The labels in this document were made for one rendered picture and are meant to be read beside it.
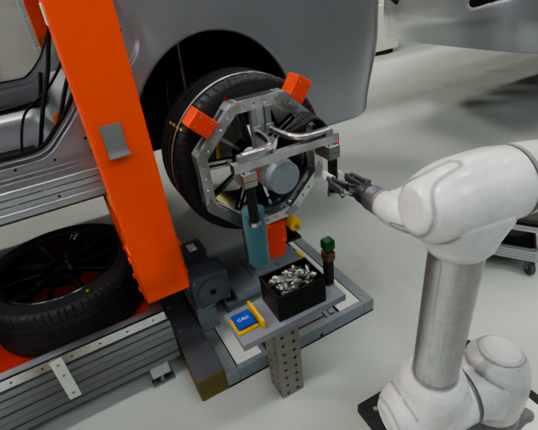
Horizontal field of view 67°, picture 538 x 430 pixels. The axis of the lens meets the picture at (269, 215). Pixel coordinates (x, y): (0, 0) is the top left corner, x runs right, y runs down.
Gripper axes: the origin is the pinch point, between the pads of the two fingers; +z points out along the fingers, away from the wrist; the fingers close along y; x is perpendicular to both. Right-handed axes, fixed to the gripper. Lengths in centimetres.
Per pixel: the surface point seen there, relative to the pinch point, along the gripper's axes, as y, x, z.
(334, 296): -14.8, -38.0, -19.4
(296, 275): -26.8, -25.6, -13.7
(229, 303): -40, -66, 29
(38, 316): -113, -33, 31
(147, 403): -89, -83, 12
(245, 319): -48, -35, -13
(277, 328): -40, -38, -21
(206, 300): -52, -54, 25
